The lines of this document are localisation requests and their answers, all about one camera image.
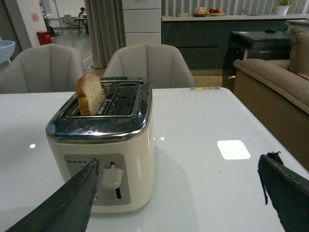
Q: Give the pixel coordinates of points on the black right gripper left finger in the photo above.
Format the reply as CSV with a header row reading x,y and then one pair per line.
x,y
68,209

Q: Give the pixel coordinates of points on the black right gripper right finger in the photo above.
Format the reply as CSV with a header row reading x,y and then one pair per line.
x,y
288,191

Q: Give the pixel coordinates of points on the slice of bread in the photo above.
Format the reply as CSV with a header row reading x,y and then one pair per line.
x,y
90,94

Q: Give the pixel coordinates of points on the light blue plate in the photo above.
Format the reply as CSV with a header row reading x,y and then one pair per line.
x,y
6,50

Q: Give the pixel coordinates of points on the cream and chrome toaster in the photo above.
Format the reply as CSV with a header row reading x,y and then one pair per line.
x,y
119,136

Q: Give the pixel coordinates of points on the beige sofa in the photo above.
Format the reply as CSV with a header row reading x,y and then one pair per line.
x,y
277,93

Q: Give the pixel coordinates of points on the grey chair on left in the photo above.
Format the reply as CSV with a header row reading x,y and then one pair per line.
x,y
45,68

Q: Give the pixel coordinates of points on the grey chair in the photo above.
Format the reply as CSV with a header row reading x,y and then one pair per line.
x,y
45,68
163,65

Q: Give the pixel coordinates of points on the black side table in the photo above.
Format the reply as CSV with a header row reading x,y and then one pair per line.
x,y
253,44

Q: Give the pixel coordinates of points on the black computer mouse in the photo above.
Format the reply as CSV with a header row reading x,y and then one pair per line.
x,y
271,31

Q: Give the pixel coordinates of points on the grey chair on right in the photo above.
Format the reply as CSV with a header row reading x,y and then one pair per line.
x,y
163,65

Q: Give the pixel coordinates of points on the dark grey kitchen counter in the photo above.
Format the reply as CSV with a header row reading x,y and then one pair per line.
x,y
203,41

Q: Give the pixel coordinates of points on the white potted plant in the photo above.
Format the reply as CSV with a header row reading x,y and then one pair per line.
x,y
281,7

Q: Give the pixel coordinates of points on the seated person in background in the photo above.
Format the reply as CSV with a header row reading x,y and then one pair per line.
x,y
82,14

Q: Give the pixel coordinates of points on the grey curtain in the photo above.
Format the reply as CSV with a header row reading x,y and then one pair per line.
x,y
106,29

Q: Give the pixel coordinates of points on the fruit bowl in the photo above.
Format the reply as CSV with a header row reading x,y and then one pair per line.
x,y
216,12

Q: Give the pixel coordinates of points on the wooden basket on counter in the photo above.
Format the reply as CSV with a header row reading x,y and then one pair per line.
x,y
200,12

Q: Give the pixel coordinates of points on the white drawer cabinet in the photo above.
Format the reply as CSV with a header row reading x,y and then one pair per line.
x,y
142,21

